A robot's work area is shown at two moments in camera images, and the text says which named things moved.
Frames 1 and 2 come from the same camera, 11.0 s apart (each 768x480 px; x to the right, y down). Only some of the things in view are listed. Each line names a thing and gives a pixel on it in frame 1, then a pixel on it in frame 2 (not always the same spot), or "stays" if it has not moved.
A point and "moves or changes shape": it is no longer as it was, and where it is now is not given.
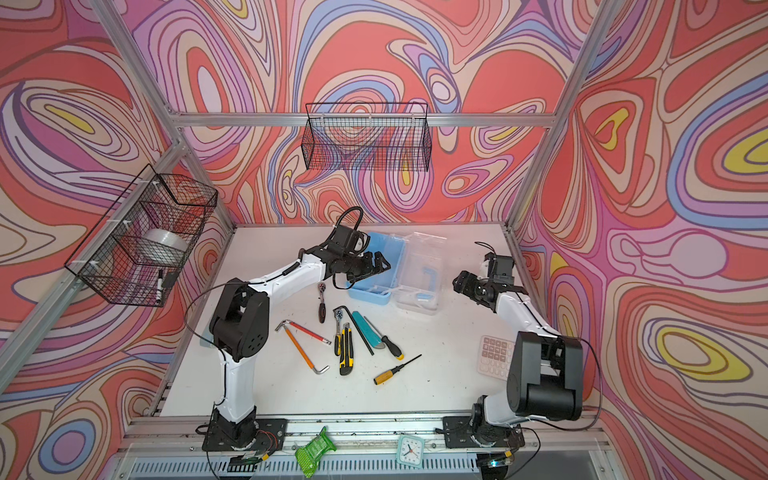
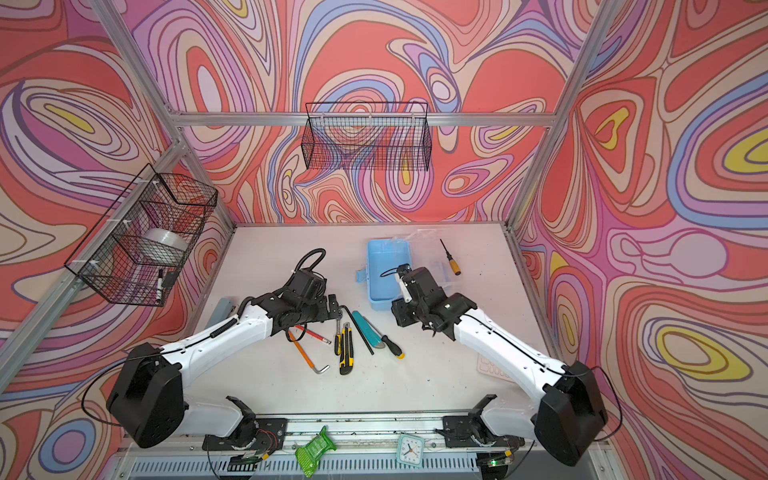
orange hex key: [317, 370] stays
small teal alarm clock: [410, 450] stays
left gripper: [371, 269] to [325, 313]
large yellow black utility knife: [347, 353] stays
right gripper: [467, 279] to [399, 308]
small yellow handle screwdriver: [388, 375] to [452, 262]
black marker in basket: [159, 286] stays
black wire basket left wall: [137, 247] stays
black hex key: [359, 332] stays
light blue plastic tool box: [378, 288] moves or changes shape
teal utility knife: [367, 331] stays
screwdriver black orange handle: [394, 351] stays
